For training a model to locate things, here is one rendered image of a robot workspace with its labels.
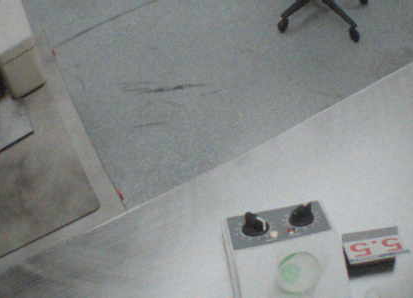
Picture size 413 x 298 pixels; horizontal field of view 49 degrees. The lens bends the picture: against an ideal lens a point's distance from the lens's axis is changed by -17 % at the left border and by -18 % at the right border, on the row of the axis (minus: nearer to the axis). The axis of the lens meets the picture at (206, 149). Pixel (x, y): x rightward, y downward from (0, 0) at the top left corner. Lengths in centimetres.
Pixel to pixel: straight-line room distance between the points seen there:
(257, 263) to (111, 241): 21
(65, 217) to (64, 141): 22
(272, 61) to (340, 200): 125
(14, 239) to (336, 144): 78
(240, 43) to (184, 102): 35
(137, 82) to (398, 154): 127
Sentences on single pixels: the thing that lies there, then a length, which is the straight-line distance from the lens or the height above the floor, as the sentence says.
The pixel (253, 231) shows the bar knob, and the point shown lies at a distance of 60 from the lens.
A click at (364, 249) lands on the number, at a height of 77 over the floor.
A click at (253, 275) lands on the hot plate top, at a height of 84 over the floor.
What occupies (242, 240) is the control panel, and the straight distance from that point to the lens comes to 59.
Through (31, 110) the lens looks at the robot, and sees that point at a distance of 140.
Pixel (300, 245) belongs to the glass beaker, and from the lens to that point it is 50.
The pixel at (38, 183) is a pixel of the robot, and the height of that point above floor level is 36.
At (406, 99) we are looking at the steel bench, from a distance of 83.
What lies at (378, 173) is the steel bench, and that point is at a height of 75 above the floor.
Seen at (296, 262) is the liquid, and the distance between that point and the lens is 51.
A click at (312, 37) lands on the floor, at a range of 202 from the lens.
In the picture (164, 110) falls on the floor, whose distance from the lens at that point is 175.
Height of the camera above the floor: 134
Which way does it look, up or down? 55 degrees down
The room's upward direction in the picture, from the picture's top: 6 degrees counter-clockwise
